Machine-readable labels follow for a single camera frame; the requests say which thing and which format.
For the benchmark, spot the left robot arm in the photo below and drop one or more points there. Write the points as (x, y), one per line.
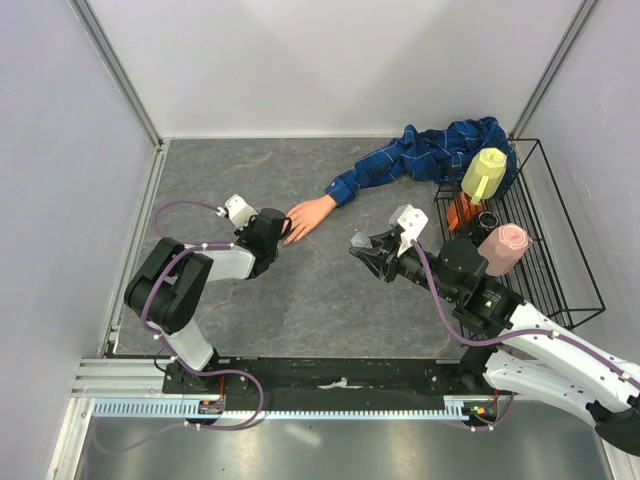
(165, 291)

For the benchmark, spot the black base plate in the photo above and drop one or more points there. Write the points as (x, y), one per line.
(337, 382)

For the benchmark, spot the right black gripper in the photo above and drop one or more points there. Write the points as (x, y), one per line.
(377, 258)

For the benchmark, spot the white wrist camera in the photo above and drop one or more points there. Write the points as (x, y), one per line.
(238, 212)
(408, 222)

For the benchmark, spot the yellow mug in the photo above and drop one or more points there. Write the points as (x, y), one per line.
(484, 175)

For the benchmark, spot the clear nail polish bottle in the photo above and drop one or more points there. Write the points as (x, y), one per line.
(360, 240)

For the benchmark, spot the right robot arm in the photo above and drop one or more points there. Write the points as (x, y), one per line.
(520, 349)

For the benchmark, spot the light blue cable duct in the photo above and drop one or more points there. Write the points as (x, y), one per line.
(195, 409)

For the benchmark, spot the black wire rack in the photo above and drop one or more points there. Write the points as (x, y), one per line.
(551, 269)

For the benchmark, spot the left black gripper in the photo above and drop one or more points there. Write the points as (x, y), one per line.
(243, 233)

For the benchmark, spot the small black ring cup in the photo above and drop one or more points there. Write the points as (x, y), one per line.
(488, 220)

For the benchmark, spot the pink mug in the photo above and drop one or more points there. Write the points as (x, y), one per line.
(503, 248)

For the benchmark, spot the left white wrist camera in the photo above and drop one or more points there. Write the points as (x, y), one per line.
(238, 212)

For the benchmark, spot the mannequin hand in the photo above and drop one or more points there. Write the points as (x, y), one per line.
(307, 215)

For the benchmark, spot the blue plaid shirt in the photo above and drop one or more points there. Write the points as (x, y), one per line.
(434, 155)

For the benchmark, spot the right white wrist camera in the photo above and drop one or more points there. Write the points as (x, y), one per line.
(408, 222)

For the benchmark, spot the orange cup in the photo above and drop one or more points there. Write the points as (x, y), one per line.
(461, 211)

